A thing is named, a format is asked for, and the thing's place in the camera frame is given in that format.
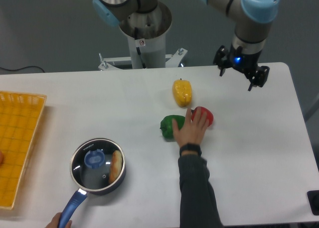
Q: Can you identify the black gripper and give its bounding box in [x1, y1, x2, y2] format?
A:
[213, 42, 270, 91]

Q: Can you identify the person left hand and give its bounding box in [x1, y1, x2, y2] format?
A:
[45, 213, 72, 228]

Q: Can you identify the black object table corner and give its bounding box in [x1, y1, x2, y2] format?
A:
[307, 190, 319, 216]

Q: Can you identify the dark pot blue handle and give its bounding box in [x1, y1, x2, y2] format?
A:
[58, 137, 127, 228]

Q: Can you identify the grey sleeved forearm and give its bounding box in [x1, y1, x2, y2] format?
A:
[178, 154, 224, 228]

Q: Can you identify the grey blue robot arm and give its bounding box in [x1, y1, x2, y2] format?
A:
[92, 0, 280, 87]

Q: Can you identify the toy bread loaf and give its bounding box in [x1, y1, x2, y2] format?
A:
[109, 150, 123, 184]

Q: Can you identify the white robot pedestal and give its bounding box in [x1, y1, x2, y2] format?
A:
[98, 2, 188, 71]

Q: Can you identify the glass pot lid blue knob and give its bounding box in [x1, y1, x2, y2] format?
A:
[70, 138, 126, 191]

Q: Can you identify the black floor cable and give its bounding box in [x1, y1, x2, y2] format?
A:
[0, 65, 46, 73]

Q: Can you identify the black wristwatch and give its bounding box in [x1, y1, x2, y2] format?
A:
[179, 143, 202, 156]

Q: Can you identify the yellow plastic basket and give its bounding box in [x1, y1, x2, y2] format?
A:
[0, 91, 47, 210]

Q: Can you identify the green bell pepper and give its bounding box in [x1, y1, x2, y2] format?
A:
[160, 115, 185, 139]

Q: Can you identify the person right hand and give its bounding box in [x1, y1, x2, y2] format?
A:
[172, 108, 209, 148]

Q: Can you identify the red bell pepper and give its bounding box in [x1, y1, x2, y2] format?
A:
[191, 106, 214, 127]

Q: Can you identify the yellow bell pepper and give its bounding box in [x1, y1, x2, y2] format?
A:
[172, 78, 192, 108]

